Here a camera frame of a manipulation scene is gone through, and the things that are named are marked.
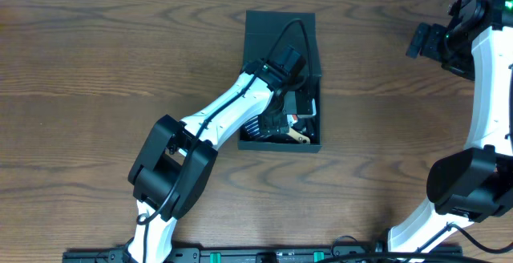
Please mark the dark green box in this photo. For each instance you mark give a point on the dark green box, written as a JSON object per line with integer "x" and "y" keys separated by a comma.
{"x": 290, "y": 40}

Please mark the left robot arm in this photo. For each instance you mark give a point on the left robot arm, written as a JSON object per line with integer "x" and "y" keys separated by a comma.
{"x": 270, "y": 96}

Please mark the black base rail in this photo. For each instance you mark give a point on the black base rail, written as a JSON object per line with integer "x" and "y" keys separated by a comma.
{"x": 195, "y": 255}

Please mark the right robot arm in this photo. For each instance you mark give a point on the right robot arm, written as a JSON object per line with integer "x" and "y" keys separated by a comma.
{"x": 476, "y": 183}

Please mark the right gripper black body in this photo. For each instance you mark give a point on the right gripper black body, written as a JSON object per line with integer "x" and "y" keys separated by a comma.
{"x": 453, "y": 46}

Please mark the blue screwdriver set case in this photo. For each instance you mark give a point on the blue screwdriver set case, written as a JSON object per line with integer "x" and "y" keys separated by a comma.
{"x": 251, "y": 129}

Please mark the orange blade wooden scraper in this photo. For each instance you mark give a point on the orange blade wooden scraper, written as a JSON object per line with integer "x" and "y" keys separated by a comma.
{"x": 298, "y": 137}

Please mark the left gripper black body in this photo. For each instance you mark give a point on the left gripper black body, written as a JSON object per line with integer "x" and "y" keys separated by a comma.
{"x": 273, "y": 123}

